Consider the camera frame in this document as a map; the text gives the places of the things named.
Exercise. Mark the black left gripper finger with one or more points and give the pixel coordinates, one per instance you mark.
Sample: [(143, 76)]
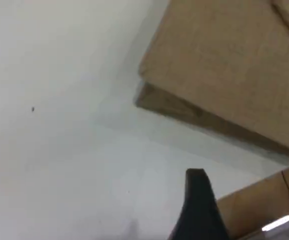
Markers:
[(199, 212)]

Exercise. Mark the brown jute bag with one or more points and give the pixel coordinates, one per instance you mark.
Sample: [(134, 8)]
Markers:
[(222, 62)]

